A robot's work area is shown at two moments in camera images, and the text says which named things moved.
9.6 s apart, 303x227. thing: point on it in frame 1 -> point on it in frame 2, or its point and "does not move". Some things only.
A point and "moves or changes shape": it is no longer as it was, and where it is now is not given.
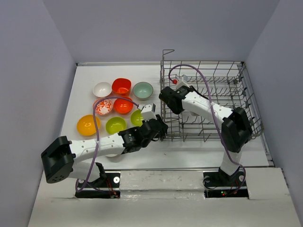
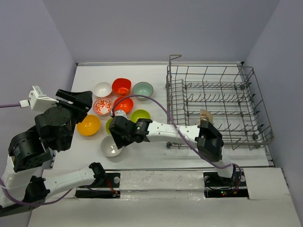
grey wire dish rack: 198,95 moves or changes shape
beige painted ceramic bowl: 194,114 moves or changes shape
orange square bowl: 121,86 does not move
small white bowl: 102,89 does not move
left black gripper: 163,133 -> 84,99
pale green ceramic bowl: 143,90 does not move
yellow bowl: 85,125 does not move
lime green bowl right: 136,117 does not move
